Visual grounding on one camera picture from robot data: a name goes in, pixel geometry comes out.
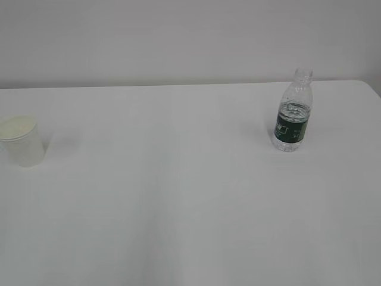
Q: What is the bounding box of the clear green-label water bottle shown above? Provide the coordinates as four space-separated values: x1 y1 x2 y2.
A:
271 68 313 152

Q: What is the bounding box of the white paper cup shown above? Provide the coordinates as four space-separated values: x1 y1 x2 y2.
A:
1 116 45 167

